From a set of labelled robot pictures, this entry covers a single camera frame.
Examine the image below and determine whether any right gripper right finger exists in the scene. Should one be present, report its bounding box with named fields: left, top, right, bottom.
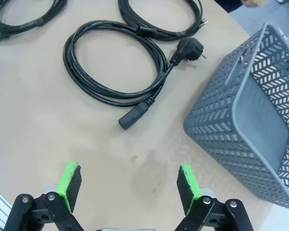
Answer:
left=173, top=163, right=255, bottom=231

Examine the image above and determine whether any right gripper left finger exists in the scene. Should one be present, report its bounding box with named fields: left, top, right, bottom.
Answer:
left=3, top=161, right=85, bottom=231

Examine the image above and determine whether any black power cable with plug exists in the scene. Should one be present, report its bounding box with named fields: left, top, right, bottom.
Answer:
left=62, top=20, right=208, bottom=131

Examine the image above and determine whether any black cable with small connector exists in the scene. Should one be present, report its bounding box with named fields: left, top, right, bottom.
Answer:
left=117, top=0, right=209, bottom=41

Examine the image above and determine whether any thin black USB cable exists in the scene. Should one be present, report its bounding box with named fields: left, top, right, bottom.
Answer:
left=0, top=0, right=67, bottom=43

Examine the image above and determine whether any person's left hand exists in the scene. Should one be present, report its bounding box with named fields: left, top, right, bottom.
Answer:
left=240, top=0, right=262, bottom=8

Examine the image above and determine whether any grey plastic mesh basket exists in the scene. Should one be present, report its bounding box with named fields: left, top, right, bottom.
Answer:
left=184, top=21, right=289, bottom=211

